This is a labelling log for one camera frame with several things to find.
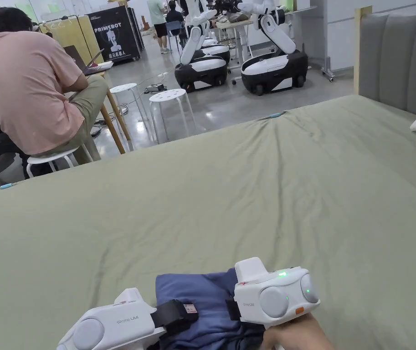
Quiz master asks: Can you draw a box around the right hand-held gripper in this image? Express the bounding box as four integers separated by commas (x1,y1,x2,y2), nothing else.
225,257,321,350

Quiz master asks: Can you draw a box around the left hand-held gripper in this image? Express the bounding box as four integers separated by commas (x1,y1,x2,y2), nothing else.
56,288,200,350

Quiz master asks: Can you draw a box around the dark blue shirt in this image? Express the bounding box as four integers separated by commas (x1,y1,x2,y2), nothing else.
155,268,278,350

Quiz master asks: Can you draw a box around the person's right hand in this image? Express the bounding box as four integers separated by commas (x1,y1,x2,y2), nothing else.
264,315,335,350

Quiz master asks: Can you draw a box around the bed with pale green sheet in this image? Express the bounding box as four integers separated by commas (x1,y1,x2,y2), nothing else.
0,94,416,350

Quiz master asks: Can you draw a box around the white round stool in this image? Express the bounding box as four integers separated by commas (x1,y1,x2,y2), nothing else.
25,147,82,180
109,83,147,126
148,88,196,144

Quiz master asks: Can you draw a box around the white and black wheeled robot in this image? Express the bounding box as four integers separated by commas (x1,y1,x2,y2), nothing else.
174,0,231,93
200,36,231,64
236,0,309,97

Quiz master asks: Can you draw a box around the wooden table with laptop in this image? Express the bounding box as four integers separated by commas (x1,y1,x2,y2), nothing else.
62,45,133,154

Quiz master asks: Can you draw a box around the grey padded headboard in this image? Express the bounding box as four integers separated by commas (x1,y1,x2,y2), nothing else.
359,12,416,114

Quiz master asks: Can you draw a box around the blue chair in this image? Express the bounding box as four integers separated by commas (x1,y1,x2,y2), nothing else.
165,20,187,51

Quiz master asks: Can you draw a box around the black printed display case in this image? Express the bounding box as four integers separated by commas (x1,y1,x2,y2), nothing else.
85,7,145,66

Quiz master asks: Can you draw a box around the power strip with cable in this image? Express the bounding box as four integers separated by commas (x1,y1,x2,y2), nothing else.
144,72,168,93

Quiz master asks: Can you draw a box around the pale wooden post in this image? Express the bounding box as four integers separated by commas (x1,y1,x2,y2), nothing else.
353,6,373,96

